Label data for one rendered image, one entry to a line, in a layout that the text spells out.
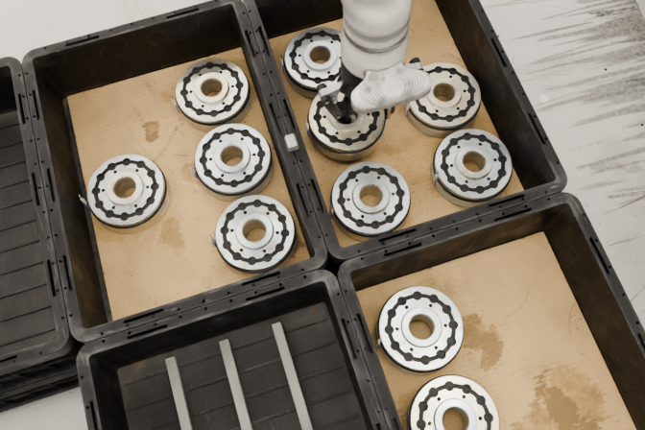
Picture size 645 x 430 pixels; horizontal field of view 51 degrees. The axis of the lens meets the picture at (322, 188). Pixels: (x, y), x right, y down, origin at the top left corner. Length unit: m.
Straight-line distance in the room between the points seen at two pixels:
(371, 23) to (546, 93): 0.54
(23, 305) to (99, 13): 0.56
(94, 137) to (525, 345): 0.64
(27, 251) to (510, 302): 0.63
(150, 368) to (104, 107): 0.38
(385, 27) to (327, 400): 0.44
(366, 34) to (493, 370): 0.43
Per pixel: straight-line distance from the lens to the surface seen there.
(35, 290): 0.96
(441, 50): 1.03
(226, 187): 0.90
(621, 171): 1.16
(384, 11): 0.70
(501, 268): 0.91
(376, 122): 0.91
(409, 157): 0.94
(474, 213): 0.82
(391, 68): 0.76
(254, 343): 0.87
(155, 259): 0.92
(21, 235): 0.99
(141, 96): 1.02
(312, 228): 0.80
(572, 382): 0.90
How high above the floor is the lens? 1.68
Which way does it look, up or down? 68 degrees down
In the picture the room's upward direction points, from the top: 3 degrees counter-clockwise
